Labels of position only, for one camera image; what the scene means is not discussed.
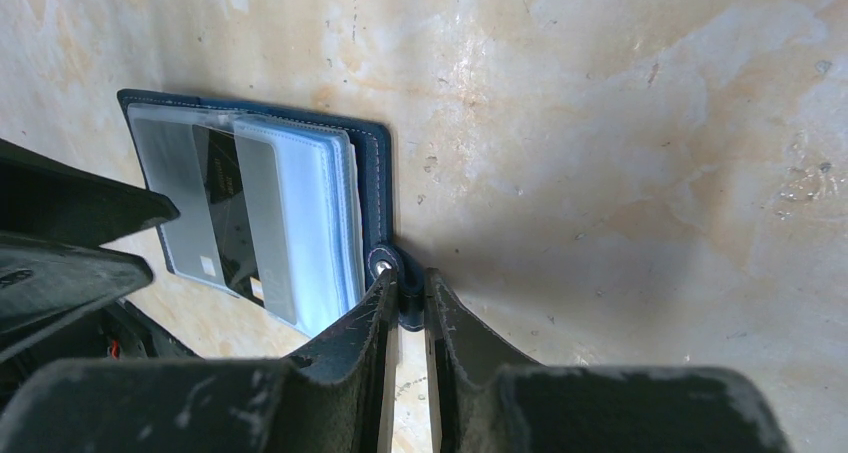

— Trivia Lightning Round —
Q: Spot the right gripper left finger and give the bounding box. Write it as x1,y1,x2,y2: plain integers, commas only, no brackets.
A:
1,269,399,452

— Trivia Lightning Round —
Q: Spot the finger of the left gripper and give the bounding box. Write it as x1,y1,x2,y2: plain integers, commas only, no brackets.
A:
1,232,154,362
1,140,179,247

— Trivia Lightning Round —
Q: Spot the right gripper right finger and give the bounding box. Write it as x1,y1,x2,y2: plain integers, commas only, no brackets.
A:
424,269,790,452

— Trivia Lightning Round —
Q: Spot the blue leather card holder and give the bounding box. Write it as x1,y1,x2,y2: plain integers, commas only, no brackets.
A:
117,89,424,337

